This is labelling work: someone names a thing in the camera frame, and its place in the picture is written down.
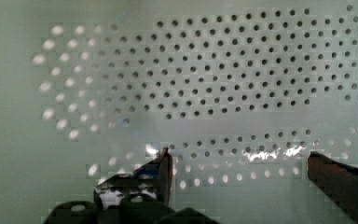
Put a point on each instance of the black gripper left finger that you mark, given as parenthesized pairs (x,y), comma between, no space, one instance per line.
(153,179)

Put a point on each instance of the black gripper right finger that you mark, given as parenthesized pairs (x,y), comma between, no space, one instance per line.
(338,181)

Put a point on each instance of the mint green strainer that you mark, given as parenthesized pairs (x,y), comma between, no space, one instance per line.
(239,91)

